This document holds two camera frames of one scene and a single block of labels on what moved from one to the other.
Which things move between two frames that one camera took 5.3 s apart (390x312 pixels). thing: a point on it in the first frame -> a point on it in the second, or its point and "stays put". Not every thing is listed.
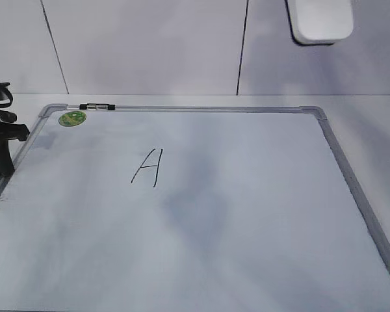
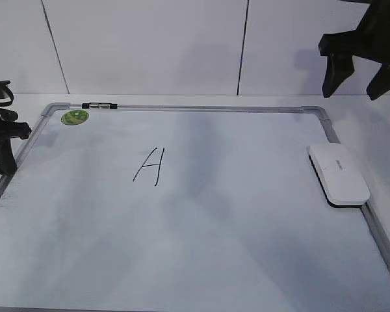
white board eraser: (320, 22) -> (342, 182)
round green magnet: (72, 118) stays put
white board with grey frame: (186, 208) stays put
